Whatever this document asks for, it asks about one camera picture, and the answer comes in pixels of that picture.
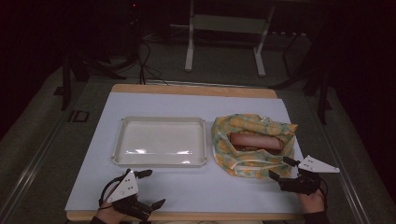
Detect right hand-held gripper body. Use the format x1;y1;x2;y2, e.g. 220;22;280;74
277;154;341;196

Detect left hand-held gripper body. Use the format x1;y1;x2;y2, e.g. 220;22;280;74
106;170;153;222

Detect yellow green patterned cloth bag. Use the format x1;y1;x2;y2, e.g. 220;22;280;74
210;113;299;180

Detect white plastic tray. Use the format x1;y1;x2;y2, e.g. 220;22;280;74
111;116;208;168

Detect brown sausage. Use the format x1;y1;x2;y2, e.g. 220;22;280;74
229;132;284;154

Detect person's right hand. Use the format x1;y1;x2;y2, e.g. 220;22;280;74
298;189;327;216

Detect person's left hand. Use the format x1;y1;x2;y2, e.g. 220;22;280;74
94;201;126;224

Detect white table mat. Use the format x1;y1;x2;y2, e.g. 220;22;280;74
64;91;304;215

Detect black metal stand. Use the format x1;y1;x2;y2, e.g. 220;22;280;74
53;50;127;112
269;29;333;126

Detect wooden table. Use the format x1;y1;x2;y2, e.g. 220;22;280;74
65;83;305;222

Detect white metal stand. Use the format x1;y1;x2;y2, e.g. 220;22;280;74
184;0;276;77

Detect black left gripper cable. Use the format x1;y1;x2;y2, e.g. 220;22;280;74
98;168;133;209

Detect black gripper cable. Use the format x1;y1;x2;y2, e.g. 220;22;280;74
98;168;133;209
318;177;329;202

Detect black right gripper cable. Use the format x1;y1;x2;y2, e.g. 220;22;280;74
318;177;329;202

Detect black floor cables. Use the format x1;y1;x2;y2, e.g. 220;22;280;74
137;38;170;86

